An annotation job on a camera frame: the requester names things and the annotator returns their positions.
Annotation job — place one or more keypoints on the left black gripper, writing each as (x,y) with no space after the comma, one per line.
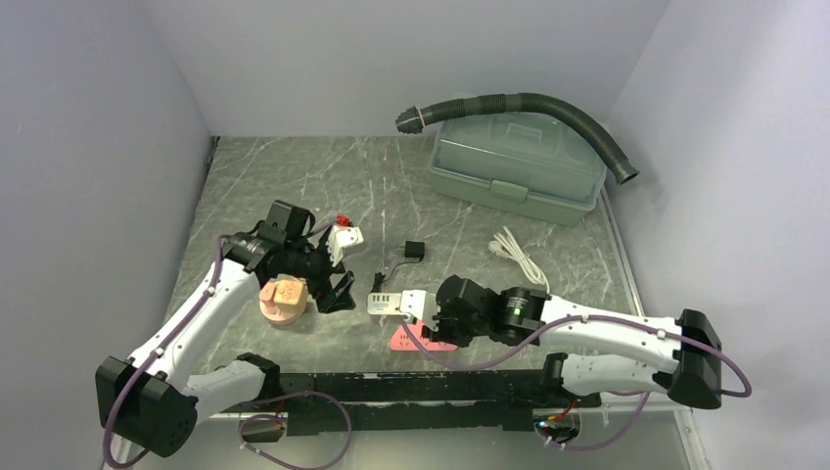
(342,298)

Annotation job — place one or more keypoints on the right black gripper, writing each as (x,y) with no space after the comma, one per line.
(440,333)

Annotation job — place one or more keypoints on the white power strip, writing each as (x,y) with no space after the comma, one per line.
(384,304)

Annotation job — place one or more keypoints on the tan cube socket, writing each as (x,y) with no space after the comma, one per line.
(290,295)

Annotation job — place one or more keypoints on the pink triangular power strip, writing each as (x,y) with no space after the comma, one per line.
(408,338)

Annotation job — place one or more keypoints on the round pink power socket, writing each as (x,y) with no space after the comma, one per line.
(278,317)

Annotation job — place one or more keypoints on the salmon cube plug adapter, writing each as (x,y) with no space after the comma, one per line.
(266,297)

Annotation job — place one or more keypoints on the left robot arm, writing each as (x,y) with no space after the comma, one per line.
(151,401)

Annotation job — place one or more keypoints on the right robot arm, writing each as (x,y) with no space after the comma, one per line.
(594,350)

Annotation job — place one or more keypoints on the black power adapter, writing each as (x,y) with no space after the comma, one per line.
(413,252)

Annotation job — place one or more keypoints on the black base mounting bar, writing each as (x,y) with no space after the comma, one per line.
(395,401)

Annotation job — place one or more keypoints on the green plastic storage box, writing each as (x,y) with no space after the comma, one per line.
(521,163)

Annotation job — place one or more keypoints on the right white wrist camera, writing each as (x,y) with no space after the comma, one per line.
(418,305)

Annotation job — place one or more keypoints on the aluminium frame rail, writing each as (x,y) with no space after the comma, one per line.
(618,415)

